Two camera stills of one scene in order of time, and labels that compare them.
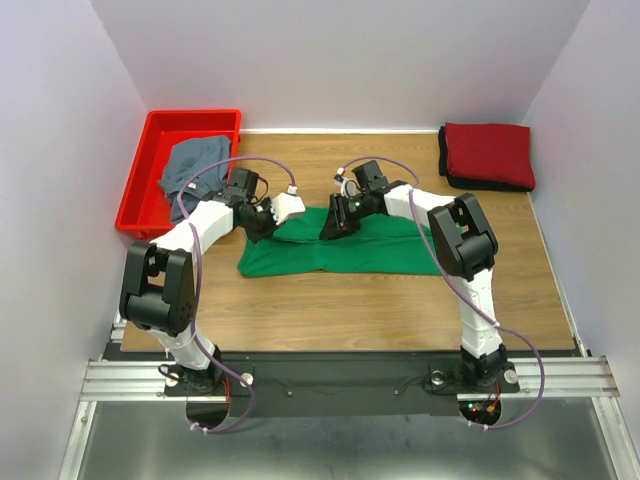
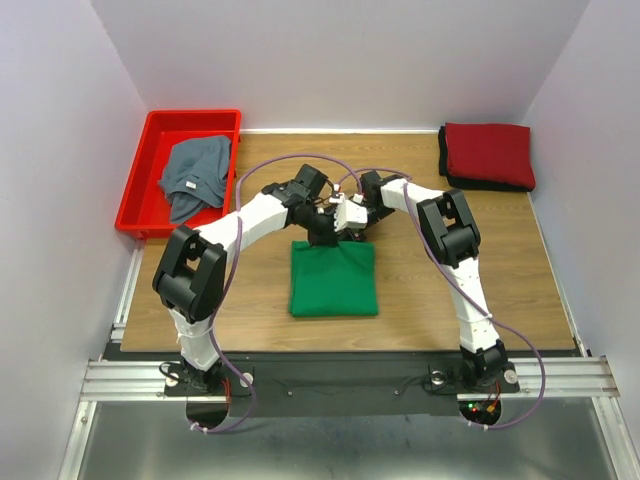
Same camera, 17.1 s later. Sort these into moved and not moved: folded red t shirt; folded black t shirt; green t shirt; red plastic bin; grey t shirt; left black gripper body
Moved: green t shirt; left black gripper body
Not moved: folded black t shirt; grey t shirt; folded red t shirt; red plastic bin
